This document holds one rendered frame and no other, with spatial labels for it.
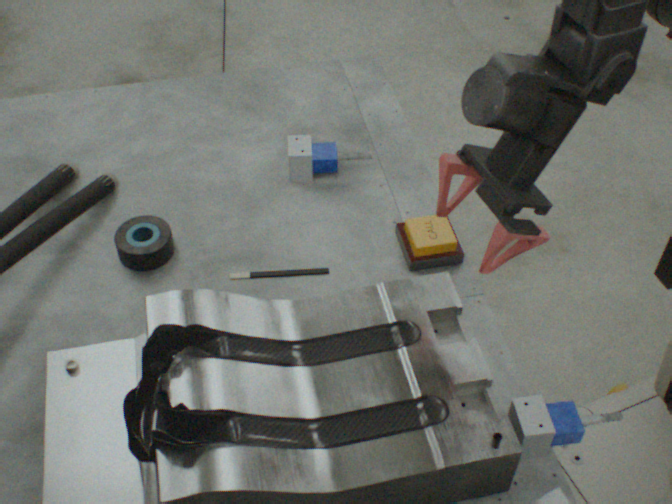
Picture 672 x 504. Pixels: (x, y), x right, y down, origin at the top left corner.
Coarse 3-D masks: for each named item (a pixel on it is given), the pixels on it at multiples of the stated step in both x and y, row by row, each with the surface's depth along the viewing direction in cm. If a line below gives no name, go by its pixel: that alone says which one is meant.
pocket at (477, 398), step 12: (456, 384) 91; (468, 384) 92; (480, 384) 92; (468, 396) 93; (480, 396) 93; (492, 396) 92; (468, 408) 92; (480, 408) 92; (492, 408) 91; (468, 420) 91; (480, 420) 91
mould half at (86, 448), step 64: (192, 320) 92; (256, 320) 96; (320, 320) 98; (384, 320) 98; (64, 384) 95; (128, 384) 95; (192, 384) 86; (256, 384) 89; (320, 384) 92; (384, 384) 92; (448, 384) 91; (64, 448) 89; (192, 448) 81; (256, 448) 83; (384, 448) 86; (448, 448) 86; (512, 448) 86
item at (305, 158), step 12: (288, 144) 126; (300, 144) 126; (312, 144) 128; (324, 144) 128; (288, 156) 124; (300, 156) 124; (312, 156) 126; (324, 156) 126; (336, 156) 126; (348, 156) 127; (360, 156) 127; (300, 168) 126; (312, 168) 126; (324, 168) 126; (336, 168) 127; (300, 180) 127; (312, 180) 128
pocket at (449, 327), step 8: (432, 312) 99; (440, 312) 99; (448, 312) 100; (456, 312) 100; (432, 320) 100; (440, 320) 100; (448, 320) 101; (456, 320) 100; (440, 328) 100; (448, 328) 100; (456, 328) 100; (464, 328) 99; (440, 336) 99; (448, 336) 99; (456, 336) 99; (464, 336) 98; (440, 344) 98
